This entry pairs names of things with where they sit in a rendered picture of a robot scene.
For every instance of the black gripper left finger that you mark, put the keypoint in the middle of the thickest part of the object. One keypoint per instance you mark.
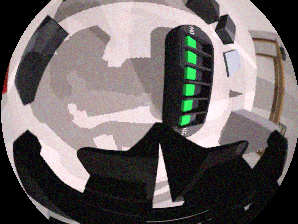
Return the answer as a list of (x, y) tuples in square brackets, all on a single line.
[(139, 164)]

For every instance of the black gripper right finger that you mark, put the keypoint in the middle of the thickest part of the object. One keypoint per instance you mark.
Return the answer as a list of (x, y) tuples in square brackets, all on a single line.
[(185, 161)]

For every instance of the dark grey controller unit with green rocker switches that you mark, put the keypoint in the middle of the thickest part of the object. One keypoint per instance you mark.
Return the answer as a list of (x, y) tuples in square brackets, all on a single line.
[(188, 71)]

